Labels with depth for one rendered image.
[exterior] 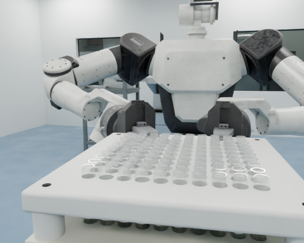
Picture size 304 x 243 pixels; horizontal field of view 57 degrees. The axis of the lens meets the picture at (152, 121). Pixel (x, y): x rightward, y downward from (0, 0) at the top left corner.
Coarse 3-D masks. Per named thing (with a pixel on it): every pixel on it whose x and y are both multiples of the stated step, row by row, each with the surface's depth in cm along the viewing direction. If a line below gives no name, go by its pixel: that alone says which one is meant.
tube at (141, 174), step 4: (136, 168) 26; (140, 168) 26; (144, 168) 26; (136, 172) 25; (140, 172) 25; (144, 172) 25; (148, 172) 26; (136, 176) 25; (140, 176) 25; (144, 176) 25; (148, 176) 26; (136, 180) 26; (140, 180) 25; (144, 180) 25; (148, 180) 26; (136, 224) 26; (140, 224) 26; (144, 224) 26; (148, 224) 27; (140, 228) 26; (144, 228) 26
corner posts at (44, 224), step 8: (32, 216) 25; (40, 216) 24; (48, 216) 24; (56, 216) 24; (64, 216) 26; (40, 224) 24; (48, 224) 24; (56, 224) 24; (64, 224) 26; (40, 232) 24; (48, 232) 24; (56, 232) 25; (64, 232) 26; (40, 240) 24; (48, 240) 24; (288, 240) 21; (296, 240) 21
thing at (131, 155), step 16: (128, 144) 36; (144, 144) 35; (160, 144) 35; (176, 144) 35; (192, 144) 35; (224, 144) 36; (112, 160) 29; (128, 160) 29; (144, 160) 29; (160, 160) 29; (240, 160) 29
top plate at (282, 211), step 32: (192, 160) 32; (224, 160) 32; (32, 192) 24; (64, 192) 23; (96, 192) 23; (128, 192) 23; (160, 192) 23; (192, 192) 23; (224, 192) 23; (256, 192) 23; (288, 192) 23; (160, 224) 22; (192, 224) 21; (224, 224) 21; (256, 224) 20; (288, 224) 20
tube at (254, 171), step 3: (252, 168) 26; (255, 168) 26; (258, 168) 26; (261, 168) 26; (252, 171) 25; (255, 171) 26; (258, 171) 26; (261, 171) 26; (264, 171) 25; (252, 174) 25; (255, 174) 25; (264, 174) 25; (252, 177) 25; (252, 180) 25
